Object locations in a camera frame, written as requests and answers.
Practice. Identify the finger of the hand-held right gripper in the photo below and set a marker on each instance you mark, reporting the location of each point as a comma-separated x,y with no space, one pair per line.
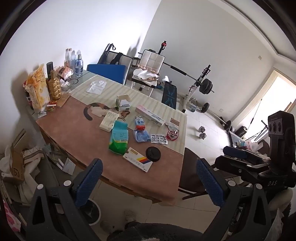
231,164
233,151

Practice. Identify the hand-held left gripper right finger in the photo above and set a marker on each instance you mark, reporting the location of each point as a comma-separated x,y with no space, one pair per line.
209,185

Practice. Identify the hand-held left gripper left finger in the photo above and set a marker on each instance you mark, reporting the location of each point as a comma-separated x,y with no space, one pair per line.
89,183

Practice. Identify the white trash bin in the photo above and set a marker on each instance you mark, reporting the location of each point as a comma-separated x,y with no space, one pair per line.
96,216

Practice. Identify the silver blister pack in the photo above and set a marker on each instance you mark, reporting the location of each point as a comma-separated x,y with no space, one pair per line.
159,139

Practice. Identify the blue plastic packet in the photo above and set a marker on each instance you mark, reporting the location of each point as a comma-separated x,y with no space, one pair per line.
141,136

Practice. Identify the person's right forearm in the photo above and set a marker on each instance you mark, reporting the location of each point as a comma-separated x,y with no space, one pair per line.
281,199

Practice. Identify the light blue printed box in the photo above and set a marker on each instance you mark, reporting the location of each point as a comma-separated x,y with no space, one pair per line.
236,140

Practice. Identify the black floor bag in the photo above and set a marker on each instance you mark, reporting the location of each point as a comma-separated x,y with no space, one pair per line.
241,131

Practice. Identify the white plastic bag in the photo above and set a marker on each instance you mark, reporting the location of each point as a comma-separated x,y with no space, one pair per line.
254,146

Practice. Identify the dark wooden chair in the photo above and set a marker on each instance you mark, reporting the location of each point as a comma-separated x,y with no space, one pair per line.
190,171

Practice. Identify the white paper sheet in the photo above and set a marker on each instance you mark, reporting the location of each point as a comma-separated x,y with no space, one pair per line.
68,166

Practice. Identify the black tripod stand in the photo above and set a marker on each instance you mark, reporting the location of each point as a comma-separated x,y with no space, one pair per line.
261,132

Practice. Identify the silver dumbbell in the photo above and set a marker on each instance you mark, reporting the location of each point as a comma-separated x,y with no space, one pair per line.
202,133

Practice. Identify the curl bar with plates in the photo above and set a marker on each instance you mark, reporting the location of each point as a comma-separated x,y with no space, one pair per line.
204,107

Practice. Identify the green tissue pack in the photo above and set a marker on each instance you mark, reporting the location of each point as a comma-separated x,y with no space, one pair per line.
119,139

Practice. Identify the white box colour stripes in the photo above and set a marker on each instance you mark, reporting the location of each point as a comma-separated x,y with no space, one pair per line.
138,160

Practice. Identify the grey bucket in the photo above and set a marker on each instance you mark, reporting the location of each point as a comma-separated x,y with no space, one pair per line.
193,107

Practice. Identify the white striped cloth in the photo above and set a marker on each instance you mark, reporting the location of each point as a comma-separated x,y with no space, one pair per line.
32,156

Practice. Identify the red white packet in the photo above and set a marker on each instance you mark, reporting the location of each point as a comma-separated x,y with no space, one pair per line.
172,134

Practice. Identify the black round lid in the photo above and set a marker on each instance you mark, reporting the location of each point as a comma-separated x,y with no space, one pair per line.
153,154

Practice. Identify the white medicine box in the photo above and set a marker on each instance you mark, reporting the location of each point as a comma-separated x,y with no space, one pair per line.
108,121

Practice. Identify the brown label plate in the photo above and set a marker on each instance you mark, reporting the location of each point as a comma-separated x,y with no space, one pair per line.
175,121

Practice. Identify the white weight bench rack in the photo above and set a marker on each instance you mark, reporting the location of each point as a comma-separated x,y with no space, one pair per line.
192,89

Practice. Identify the cardboard box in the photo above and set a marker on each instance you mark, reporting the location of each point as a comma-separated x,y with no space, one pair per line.
16,162

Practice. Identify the blue red packet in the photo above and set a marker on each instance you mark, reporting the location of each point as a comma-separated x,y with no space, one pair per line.
139,123

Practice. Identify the black blue bench pad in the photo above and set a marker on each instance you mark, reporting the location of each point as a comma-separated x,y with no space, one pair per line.
170,95

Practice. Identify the open white green carton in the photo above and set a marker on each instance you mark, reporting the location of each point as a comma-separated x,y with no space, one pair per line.
123,104

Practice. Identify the pink floral cloth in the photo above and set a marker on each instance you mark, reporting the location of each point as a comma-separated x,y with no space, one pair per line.
10,217

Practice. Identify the brown cardboard piece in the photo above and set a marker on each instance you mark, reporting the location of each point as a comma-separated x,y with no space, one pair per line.
62,100

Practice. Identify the colourful small box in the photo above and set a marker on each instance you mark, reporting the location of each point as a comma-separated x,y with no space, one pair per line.
52,103

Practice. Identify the long white toothpaste box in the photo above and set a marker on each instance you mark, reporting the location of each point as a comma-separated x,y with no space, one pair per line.
150,115

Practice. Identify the white spray bottle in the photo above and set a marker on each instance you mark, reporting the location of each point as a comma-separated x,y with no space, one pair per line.
166,79

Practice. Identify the golden bottle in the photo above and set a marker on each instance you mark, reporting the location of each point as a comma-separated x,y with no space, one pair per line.
54,88

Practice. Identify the crumpled white tissue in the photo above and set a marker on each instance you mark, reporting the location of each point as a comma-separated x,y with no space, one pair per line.
65,83

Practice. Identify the dark sauce bottle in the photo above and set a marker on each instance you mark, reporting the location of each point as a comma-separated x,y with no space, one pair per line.
28,98

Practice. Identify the yellow snack bag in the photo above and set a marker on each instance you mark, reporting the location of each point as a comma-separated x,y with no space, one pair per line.
37,90

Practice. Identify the blue chair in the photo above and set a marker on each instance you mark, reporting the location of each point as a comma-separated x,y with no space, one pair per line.
108,71

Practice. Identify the brown snack packet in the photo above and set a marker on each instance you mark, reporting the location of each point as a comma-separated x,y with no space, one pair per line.
64,71

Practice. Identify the beige cloth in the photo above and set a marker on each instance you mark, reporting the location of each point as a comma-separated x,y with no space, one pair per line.
145,74

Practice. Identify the clear bottle blue label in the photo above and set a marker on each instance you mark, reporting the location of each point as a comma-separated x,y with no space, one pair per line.
79,66

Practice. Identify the white quilted chair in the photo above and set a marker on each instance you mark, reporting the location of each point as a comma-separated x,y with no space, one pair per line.
152,60

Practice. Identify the clear glass bottle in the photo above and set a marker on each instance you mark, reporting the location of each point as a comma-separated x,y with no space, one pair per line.
67,59

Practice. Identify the grey chair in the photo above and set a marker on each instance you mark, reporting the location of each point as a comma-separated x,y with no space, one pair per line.
127,61

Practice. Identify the wall socket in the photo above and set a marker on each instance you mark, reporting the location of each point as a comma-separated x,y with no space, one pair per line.
260,57

